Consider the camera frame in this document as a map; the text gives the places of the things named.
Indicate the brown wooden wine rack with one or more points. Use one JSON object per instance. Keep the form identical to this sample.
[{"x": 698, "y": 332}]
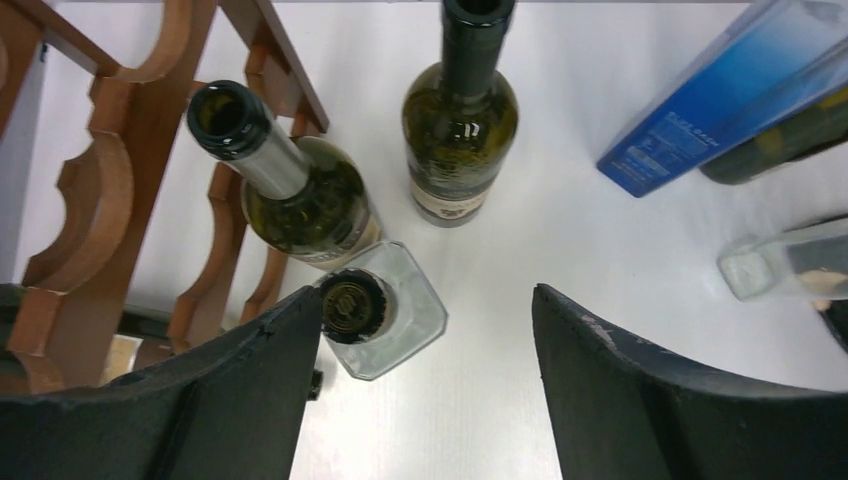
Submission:
[{"x": 76, "y": 287}]

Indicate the clear round glass bottle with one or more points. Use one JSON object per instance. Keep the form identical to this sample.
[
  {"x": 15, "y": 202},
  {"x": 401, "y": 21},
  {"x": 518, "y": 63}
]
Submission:
[{"x": 807, "y": 262}]

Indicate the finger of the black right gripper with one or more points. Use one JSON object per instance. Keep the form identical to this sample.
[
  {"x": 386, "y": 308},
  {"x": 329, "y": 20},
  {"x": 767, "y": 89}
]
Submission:
[{"x": 834, "y": 316}]

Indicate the green wine bottle brown label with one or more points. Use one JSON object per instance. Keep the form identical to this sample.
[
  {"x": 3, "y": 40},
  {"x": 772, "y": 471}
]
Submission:
[{"x": 138, "y": 322}]

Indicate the clear square bottle black cap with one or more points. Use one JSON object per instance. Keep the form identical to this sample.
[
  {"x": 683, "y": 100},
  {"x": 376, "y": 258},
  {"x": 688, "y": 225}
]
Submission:
[{"x": 379, "y": 310}]

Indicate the blue square glass bottle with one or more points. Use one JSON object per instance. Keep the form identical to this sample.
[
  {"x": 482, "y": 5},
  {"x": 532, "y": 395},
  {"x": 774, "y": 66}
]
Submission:
[{"x": 774, "y": 60}]

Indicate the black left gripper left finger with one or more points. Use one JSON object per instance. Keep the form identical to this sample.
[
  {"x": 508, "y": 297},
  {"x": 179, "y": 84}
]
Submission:
[{"x": 230, "y": 408}]

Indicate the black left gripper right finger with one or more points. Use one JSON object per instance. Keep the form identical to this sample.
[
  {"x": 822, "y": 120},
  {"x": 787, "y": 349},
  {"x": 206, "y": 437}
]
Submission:
[{"x": 622, "y": 407}]

